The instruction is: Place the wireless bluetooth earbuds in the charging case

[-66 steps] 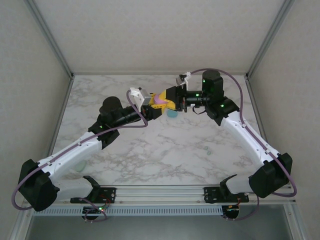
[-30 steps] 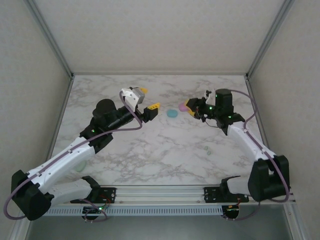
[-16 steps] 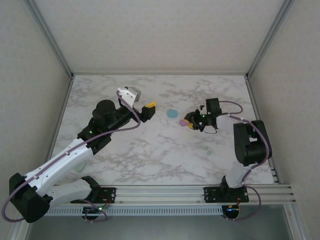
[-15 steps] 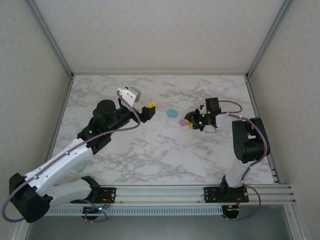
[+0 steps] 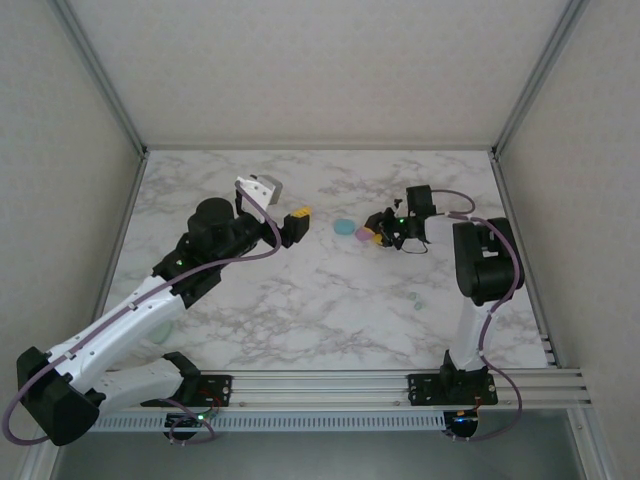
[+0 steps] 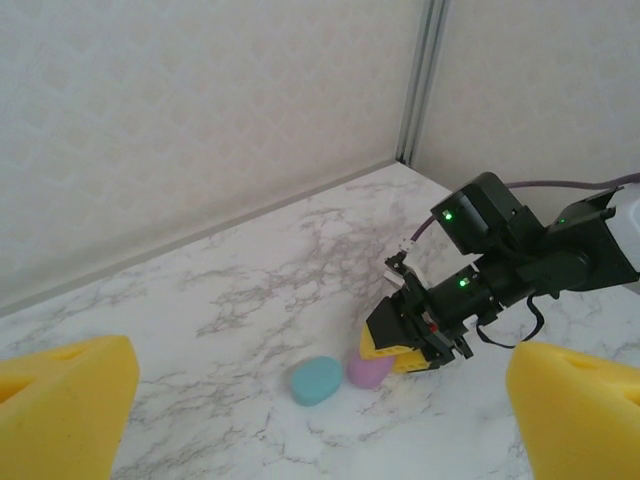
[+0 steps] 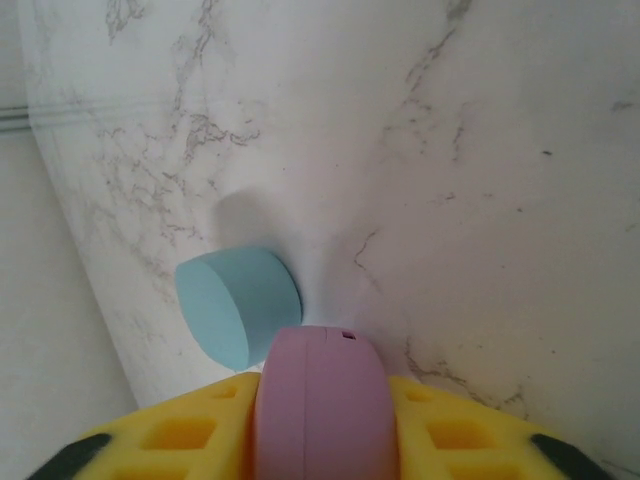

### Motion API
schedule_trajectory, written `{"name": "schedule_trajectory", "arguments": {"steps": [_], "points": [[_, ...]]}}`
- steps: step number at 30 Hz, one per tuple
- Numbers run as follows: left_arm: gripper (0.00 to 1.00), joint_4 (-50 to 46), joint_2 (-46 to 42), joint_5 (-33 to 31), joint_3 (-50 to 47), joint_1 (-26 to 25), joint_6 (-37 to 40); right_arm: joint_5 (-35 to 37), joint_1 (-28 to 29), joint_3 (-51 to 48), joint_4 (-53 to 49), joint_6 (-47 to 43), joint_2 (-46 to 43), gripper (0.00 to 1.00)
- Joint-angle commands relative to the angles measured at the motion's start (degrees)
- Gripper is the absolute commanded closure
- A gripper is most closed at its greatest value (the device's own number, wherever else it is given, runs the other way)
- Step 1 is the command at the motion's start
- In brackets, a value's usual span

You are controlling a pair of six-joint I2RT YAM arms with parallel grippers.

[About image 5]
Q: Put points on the pink earbud charging case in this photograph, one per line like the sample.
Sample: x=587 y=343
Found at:
x=362 y=234

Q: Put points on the blue earbud charging case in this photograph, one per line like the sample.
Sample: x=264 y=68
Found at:
x=344 y=227

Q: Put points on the green earbud charging case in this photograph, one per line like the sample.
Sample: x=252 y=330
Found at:
x=164 y=334

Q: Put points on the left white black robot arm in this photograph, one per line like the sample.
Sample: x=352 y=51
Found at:
x=125 y=320

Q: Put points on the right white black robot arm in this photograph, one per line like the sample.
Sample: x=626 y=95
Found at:
x=487 y=270

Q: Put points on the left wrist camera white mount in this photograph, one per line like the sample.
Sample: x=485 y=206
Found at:
x=260 y=187

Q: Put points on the aluminium table back rail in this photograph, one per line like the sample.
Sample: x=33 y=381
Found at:
x=320 y=148

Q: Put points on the aluminium table side rail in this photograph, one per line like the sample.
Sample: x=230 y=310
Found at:
x=505 y=190
x=127 y=210

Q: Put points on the aluminium mounting rail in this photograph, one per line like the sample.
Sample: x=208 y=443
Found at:
x=320 y=387

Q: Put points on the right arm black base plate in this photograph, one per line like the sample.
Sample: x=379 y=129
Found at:
x=425 y=387

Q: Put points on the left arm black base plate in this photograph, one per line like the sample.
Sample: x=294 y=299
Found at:
x=220 y=385

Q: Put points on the aluminium frame post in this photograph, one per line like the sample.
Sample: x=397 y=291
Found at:
x=542 y=75
x=100 y=75

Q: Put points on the aluminium frame leg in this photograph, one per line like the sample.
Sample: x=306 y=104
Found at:
x=595 y=450
x=40 y=465

